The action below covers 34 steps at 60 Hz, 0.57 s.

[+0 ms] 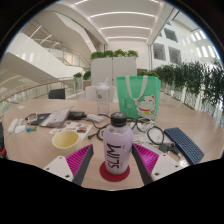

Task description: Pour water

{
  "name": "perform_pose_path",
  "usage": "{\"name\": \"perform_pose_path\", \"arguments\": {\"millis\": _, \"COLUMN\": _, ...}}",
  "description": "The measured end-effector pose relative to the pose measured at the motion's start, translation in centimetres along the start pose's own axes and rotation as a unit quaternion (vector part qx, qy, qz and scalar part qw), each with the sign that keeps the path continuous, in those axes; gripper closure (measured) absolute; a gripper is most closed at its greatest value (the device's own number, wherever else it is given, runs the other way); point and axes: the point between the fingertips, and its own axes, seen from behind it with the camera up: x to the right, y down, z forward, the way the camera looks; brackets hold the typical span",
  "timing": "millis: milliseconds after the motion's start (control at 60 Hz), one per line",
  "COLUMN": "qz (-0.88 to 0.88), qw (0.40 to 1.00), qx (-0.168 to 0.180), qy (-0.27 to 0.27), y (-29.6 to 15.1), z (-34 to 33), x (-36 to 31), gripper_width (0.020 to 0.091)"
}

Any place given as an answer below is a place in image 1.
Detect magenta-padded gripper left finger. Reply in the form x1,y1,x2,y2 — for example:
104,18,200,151
43,143,95,187

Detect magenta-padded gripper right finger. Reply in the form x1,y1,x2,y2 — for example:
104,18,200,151
131,143,185,186

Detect lilac drink bottle black cap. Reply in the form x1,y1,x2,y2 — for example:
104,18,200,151
102,112,134,176

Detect pale yellow mug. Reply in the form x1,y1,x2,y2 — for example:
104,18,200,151
51,129,83,157

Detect colourful sticker sheet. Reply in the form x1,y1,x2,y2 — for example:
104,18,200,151
49,120,93,135

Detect flat round red coaster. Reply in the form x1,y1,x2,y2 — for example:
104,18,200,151
99,161,131,183

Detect dark blue keyboard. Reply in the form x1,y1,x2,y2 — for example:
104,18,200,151
163,127,205,166

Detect small black case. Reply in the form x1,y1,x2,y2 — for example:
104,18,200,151
66,111,88,121

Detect open booklet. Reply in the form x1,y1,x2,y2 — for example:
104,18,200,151
39,106,74,128

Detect white computer mouse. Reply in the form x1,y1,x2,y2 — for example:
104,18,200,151
13,124,26,135

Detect clear shaker bottle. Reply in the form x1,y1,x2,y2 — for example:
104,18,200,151
95,79,111,116

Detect green tote bag cat print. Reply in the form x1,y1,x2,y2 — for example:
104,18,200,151
116,75,162,121

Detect white chair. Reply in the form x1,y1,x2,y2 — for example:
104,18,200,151
85,85,118,103

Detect black chair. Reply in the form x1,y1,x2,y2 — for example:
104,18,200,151
47,87,67,100

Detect white charger block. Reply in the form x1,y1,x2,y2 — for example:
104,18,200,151
7,117,20,135

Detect dark chair red part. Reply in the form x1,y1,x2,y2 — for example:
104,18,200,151
0,121,8,160

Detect small potted plant stand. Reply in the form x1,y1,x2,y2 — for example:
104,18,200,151
73,70,92,91

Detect row of green plants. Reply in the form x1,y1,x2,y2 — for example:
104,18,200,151
153,59,224,118

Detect white cabinet with plants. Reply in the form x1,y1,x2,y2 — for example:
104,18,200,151
89,49,140,88

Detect black tangled cables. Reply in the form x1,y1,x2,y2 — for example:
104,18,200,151
87,114,166,146

